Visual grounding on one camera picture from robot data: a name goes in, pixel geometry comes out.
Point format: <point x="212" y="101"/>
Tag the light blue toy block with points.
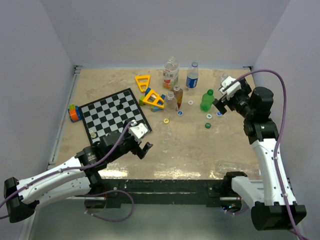
<point x="155" y="109"/>

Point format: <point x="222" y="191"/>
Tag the yellow bottle cap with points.
<point x="166" y="120"/>

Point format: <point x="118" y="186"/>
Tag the black white chessboard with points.
<point x="104" y="115"/>

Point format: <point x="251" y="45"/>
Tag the yellow triangle frame far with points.
<point x="143" y="82"/>

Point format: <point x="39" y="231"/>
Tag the green bottle cap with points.
<point x="207" y="125"/>

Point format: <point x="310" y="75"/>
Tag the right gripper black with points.
<point x="221" y="103"/>

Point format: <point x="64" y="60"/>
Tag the green soda bottle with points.
<point x="207" y="100"/>

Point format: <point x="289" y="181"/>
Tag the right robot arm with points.
<point x="274" y="208"/>

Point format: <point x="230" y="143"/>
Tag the amber tea bottle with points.
<point x="178" y="93"/>

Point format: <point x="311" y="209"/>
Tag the clear empty bottle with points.
<point x="170" y="102"/>

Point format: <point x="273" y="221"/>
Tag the colourful toy block car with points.
<point x="74" y="113"/>

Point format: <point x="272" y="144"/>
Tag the fruit tea bottle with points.
<point x="171" y="73"/>

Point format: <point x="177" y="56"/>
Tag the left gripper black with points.
<point x="137" y="150"/>

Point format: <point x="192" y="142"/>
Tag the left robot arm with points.
<point x="78" y="176"/>

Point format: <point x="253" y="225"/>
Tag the yellow triangle frame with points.
<point x="154" y="99"/>
<point x="143" y="82"/>

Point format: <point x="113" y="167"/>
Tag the crushed clear bottle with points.
<point x="250" y="170"/>

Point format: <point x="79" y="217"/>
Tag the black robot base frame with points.
<point x="176" y="192"/>

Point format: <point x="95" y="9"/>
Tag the green toy block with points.
<point x="141" y="101"/>

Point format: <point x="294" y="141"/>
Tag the beige chess piece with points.
<point x="93" y="134"/>

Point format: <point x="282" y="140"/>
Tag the clear plastic bottle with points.
<point x="223" y="77"/>

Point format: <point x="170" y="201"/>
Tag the dark blue block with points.
<point x="147" y="91"/>

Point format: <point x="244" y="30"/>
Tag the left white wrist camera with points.
<point x="138" y="131"/>

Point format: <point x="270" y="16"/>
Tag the blue label water bottle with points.
<point x="192" y="75"/>

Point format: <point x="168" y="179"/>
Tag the yellow triangle frame near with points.
<point x="154" y="99"/>

